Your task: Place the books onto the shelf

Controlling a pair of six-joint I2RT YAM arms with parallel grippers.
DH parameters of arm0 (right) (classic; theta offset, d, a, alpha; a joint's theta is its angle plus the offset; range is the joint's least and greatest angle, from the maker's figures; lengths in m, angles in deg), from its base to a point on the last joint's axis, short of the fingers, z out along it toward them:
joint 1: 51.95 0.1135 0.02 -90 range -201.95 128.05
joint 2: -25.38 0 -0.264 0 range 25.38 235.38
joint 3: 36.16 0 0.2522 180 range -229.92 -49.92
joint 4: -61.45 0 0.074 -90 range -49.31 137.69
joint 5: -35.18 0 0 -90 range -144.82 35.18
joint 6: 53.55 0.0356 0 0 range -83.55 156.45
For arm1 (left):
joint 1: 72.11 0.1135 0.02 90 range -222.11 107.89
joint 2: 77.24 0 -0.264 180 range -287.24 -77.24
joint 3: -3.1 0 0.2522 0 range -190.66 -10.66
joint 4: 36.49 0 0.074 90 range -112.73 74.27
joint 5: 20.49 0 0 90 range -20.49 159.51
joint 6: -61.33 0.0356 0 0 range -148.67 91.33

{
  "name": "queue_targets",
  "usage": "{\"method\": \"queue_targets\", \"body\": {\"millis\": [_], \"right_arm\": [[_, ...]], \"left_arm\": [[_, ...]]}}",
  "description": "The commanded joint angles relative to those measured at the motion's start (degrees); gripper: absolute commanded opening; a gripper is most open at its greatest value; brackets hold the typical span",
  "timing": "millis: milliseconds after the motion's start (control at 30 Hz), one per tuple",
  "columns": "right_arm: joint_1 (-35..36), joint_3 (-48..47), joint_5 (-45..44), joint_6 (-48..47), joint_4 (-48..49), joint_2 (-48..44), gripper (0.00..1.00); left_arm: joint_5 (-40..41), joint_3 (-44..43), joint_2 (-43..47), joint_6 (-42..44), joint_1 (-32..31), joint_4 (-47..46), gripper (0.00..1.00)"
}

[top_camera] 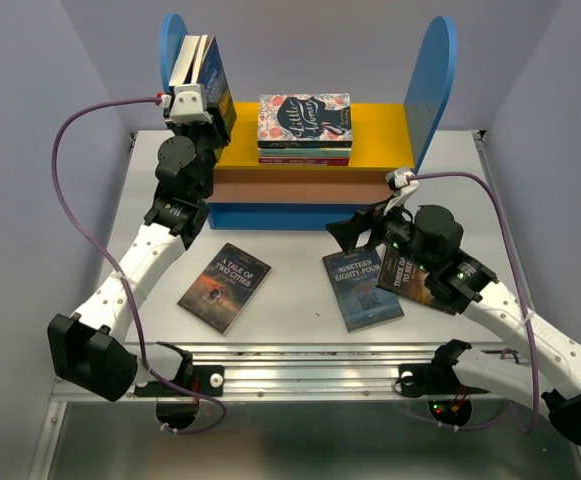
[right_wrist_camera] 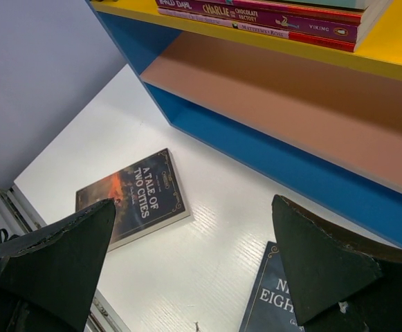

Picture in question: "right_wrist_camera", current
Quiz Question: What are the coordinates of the blue yellow wooden bookshelf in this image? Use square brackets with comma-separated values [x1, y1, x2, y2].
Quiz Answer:
[88, 1, 402, 246]

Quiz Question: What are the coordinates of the Nineteen Eighty-Four dark book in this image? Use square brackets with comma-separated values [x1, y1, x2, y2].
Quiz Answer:
[239, 241, 304, 332]

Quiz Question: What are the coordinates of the teal spine book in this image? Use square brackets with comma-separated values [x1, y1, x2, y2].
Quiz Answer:
[288, 0, 375, 10]

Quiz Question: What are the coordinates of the Charlie Chocolate Factory red book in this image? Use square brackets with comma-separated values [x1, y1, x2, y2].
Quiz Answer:
[156, 1, 392, 44]

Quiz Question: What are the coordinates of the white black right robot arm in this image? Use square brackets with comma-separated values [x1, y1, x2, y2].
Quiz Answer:
[0, 195, 402, 331]

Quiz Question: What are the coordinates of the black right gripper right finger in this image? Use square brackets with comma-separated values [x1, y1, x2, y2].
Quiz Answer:
[272, 195, 402, 331]

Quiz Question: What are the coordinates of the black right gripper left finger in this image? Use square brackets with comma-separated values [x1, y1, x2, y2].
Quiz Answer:
[0, 198, 117, 332]

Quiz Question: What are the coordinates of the Tale of Two Cities book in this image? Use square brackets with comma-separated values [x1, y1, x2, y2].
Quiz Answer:
[75, 148, 190, 251]

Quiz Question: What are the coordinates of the pink red spine book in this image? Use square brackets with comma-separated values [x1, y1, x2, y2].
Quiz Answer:
[158, 7, 358, 53]

